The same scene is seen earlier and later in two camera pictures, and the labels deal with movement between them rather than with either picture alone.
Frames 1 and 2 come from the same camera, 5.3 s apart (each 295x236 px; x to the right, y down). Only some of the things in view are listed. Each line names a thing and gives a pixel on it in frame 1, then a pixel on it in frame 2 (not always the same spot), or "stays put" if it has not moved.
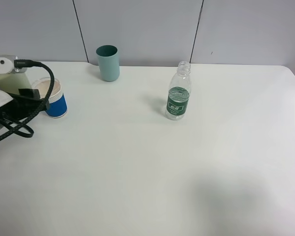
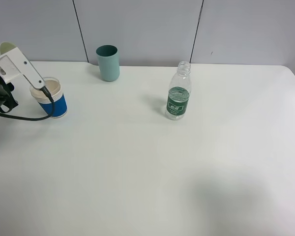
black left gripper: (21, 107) → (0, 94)
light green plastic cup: (11, 82) → (3, 47)
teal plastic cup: (108, 59) stays put
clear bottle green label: (179, 93) stays put
